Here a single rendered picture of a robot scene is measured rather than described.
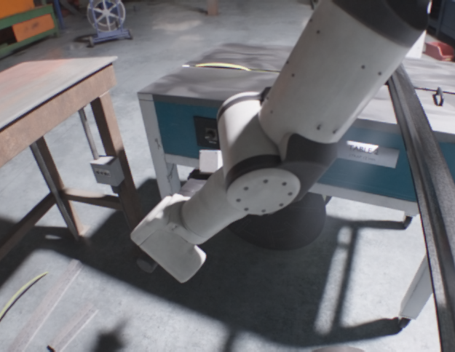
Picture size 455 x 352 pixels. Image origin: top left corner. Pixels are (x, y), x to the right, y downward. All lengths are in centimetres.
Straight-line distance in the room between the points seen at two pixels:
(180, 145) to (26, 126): 41
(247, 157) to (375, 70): 14
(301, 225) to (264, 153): 86
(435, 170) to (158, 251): 45
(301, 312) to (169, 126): 77
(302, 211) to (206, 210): 72
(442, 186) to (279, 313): 83
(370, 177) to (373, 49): 55
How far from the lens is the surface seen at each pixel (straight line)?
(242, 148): 33
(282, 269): 131
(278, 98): 32
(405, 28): 28
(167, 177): 104
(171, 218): 47
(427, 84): 101
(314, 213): 112
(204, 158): 64
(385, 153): 76
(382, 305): 129
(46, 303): 142
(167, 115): 91
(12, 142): 83
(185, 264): 54
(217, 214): 42
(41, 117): 88
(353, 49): 28
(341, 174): 80
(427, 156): 58
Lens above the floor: 104
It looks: 36 degrees down
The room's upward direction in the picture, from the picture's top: 5 degrees counter-clockwise
